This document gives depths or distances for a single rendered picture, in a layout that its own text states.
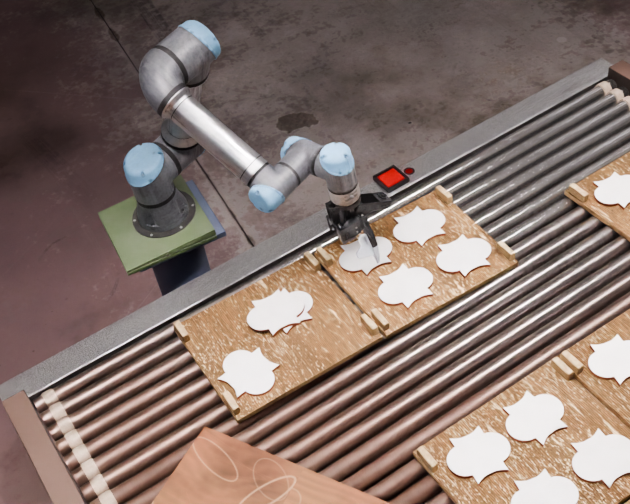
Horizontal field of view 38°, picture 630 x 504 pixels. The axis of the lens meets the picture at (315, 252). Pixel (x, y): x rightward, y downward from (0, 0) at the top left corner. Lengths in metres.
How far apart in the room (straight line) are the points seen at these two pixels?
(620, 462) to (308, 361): 0.74
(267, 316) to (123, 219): 0.65
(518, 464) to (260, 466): 0.55
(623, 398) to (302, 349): 0.75
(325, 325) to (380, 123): 2.17
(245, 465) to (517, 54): 3.20
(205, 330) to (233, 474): 0.50
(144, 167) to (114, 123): 2.14
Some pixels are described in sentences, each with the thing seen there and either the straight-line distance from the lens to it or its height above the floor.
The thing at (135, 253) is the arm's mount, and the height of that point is 0.89.
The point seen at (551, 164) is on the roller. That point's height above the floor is 0.91.
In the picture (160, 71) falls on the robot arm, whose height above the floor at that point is 1.49.
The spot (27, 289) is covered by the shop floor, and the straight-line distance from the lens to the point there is 4.01.
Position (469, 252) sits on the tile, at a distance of 2.44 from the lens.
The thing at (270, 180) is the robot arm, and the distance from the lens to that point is 2.17.
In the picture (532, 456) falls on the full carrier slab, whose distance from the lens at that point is 2.09.
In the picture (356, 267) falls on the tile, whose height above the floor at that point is 0.95.
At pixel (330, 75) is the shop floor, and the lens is 4.70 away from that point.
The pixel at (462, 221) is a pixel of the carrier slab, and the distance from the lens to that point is 2.53.
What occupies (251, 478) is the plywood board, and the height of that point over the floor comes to 1.04.
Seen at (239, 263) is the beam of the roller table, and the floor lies 0.91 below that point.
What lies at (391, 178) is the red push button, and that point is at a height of 0.93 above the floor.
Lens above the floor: 2.72
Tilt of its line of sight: 46 degrees down
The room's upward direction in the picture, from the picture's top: 9 degrees counter-clockwise
